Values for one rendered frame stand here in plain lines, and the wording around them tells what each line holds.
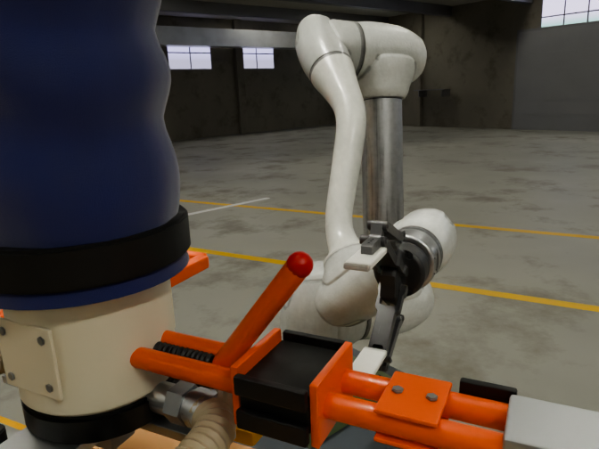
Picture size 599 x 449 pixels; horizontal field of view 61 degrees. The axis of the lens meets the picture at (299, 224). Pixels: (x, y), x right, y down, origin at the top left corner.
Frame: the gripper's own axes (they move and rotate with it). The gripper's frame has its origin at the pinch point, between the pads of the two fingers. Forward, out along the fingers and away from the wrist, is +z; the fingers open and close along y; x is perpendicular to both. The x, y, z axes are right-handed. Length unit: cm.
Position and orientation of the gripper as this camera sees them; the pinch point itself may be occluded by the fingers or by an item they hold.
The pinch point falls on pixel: (359, 320)
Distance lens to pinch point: 59.9
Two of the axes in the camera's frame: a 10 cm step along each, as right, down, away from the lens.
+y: 0.4, 9.7, 2.5
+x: -9.0, -0.7, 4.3
